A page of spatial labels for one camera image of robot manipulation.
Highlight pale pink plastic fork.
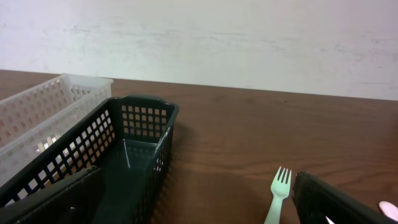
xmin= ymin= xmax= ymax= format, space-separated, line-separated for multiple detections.
xmin=379 ymin=201 xmax=398 ymax=221

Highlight black plastic mesh basket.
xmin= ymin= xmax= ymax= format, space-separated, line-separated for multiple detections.
xmin=1 ymin=95 xmax=179 ymax=223

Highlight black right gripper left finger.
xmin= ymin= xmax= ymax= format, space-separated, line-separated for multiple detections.
xmin=1 ymin=166 xmax=105 ymax=223

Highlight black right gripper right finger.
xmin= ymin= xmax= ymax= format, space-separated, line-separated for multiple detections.
xmin=292 ymin=171 xmax=397 ymax=224

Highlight mint green plastic fork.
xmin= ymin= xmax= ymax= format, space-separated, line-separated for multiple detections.
xmin=264 ymin=167 xmax=292 ymax=224

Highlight clear plastic mesh basket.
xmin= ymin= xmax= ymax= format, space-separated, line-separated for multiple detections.
xmin=1 ymin=74 xmax=113 ymax=184

